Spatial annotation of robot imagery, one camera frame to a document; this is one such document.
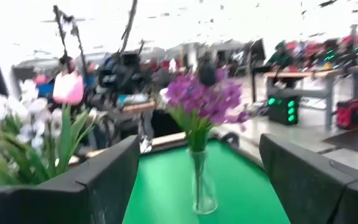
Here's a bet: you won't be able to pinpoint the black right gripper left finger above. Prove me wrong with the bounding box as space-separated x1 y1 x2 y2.
0 134 141 224

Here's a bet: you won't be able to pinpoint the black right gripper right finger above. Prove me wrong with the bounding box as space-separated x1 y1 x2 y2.
259 133 358 224

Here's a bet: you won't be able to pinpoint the white artificial flower bunch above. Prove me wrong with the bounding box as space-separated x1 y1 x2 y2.
14 79 65 184
0 62 27 187

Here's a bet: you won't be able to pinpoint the pink artificial tulip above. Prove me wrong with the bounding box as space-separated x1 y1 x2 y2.
52 70 98 180

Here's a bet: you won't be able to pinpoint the purple artificial flower bunch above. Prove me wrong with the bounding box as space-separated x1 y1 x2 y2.
165 73 220 153
197 68 252 153

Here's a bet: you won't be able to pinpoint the clear glass vase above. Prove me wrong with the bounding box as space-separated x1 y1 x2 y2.
187 146 219 215

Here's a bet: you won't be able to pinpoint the black floor mat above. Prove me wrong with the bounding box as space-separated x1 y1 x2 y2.
323 123 358 154

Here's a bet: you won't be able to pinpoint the black device green lights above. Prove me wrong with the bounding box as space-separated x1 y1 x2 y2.
267 94 301 126

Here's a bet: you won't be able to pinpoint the red black case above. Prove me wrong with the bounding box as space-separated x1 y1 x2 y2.
335 97 358 131

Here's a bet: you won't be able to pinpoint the green table mat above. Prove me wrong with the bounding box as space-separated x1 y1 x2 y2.
121 138 291 224

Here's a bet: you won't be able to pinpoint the wooden workbench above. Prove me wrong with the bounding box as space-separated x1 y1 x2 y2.
263 65 358 127

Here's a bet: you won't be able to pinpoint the person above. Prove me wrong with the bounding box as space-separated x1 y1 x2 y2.
265 39 295 68

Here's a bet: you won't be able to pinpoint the black monitor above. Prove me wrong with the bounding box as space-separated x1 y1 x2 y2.
249 38 267 75

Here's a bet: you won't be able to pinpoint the black hanging cable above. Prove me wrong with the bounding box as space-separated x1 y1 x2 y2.
119 0 139 55

